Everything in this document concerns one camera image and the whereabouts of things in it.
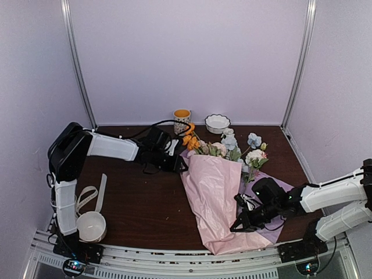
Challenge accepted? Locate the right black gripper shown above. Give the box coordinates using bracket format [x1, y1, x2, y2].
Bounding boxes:
[231, 201, 280, 233]

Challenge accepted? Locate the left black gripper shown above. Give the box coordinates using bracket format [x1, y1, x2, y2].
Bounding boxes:
[151, 148, 189, 174]

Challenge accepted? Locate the orange fake flower stem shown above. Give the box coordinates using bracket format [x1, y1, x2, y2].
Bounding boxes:
[183, 123, 203, 154]

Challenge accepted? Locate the pink fake flower stem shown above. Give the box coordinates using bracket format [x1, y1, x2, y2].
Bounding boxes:
[198, 140, 227, 158]

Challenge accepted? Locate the pink purple wrapping paper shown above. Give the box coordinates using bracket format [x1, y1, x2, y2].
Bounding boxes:
[181, 151, 283, 255]

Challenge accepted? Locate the patterned mug with orange inside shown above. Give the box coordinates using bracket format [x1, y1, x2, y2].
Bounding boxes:
[173, 109, 191, 136]

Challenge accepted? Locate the light blue fake flower stem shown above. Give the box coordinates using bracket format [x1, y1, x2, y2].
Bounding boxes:
[221, 128, 262, 162]

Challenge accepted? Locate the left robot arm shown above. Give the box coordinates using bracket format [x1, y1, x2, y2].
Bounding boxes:
[47, 122, 188, 258]

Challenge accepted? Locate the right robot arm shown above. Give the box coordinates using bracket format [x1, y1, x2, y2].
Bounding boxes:
[230, 159, 371, 257]

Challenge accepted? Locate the white scalloped bowl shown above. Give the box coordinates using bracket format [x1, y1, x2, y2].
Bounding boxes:
[205, 114, 231, 134]

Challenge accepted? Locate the beige ribbon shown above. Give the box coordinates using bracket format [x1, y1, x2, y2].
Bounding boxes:
[75, 174, 108, 218]

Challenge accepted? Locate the white round cup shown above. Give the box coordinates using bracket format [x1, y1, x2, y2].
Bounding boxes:
[77, 211, 107, 243]

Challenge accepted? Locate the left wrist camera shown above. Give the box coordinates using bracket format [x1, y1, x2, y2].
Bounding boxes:
[164, 139, 179, 156]

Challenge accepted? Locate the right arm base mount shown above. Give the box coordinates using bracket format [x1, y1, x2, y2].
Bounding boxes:
[277, 240, 328, 277]

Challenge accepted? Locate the aluminium front rail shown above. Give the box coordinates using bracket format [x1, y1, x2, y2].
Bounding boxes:
[23, 226, 358, 279]

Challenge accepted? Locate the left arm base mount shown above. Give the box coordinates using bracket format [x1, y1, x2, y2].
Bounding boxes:
[53, 240, 104, 277]

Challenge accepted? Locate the right aluminium frame post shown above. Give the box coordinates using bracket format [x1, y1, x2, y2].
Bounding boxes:
[281, 0, 317, 130]

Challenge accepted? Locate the aluminium frame post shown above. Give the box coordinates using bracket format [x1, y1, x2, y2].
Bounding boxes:
[281, 0, 317, 130]
[60, 0, 98, 128]

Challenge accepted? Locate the left aluminium frame post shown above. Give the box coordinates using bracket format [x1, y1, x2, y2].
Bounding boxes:
[60, 0, 98, 128]

